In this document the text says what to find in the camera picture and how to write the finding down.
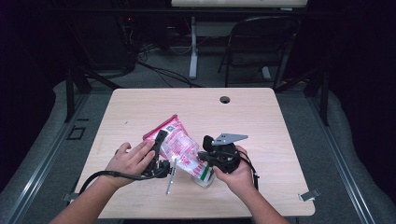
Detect pink and white plastic bag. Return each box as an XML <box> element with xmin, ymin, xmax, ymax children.
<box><xmin>142</xmin><ymin>114</ymin><xmax>216</xmax><ymax>181</ymax></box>

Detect dark equipment cabinet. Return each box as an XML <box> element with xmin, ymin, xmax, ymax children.
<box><xmin>74</xmin><ymin>12</ymin><xmax>138</xmax><ymax>71</ymax></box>

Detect person's right hand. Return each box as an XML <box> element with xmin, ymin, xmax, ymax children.
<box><xmin>213</xmin><ymin>145</ymin><xmax>259</xmax><ymax>195</ymax></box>

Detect person's left hand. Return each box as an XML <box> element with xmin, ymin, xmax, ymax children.
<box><xmin>106</xmin><ymin>141</ymin><xmax>157</xmax><ymax>188</ymax></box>

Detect aluminium floor rail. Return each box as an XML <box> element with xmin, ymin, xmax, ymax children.
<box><xmin>306</xmin><ymin>96</ymin><xmax>375</xmax><ymax>224</ymax></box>
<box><xmin>6</xmin><ymin>92</ymin><xmax>92</xmax><ymax>224</ymax></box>

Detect black metal stand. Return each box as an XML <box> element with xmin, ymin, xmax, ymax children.
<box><xmin>64</xmin><ymin>62</ymin><xmax>120</xmax><ymax>123</ymax></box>
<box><xmin>275</xmin><ymin>62</ymin><xmax>331</xmax><ymax>127</ymax></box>

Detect black folding chair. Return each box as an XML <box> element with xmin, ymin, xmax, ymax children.
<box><xmin>218</xmin><ymin>15</ymin><xmax>302</xmax><ymax>90</ymax></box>

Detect left hand-held gripper black cable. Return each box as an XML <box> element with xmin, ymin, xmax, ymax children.
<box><xmin>78</xmin><ymin>170</ymin><xmax>157</xmax><ymax>195</ymax></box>

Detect right hand-held gripper black cable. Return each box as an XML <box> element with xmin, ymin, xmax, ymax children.
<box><xmin>236</xmin><ymin>148</ymin><xmax>260</xmax><ymax>190</ymax></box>

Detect black floor cables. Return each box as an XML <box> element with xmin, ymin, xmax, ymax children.
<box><xmin>136</xmin><ymin>43</ymin><xmax>204</xmax><ymax>88</ymax></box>

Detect hand-held gripper black cable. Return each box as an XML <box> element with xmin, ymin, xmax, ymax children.
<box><xmin>236</xmin><ymin>148</ymin><xmax>260</xmax><ymax>190</ymax></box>
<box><xmin>78</xmin><ymin>170</ymin><xmax>157</xmax><ymax>195</ymax></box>

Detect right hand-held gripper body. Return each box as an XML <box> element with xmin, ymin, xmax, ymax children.
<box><xmin>211</xmin><ymin>133</ymin><xmax>249</xmax><ymax>175</ymax></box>

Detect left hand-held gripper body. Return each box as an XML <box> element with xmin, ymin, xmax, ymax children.
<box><xmin>141</xmin><ymin>156</ymin><xmax>179</xmax><ymax>196</ymax></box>

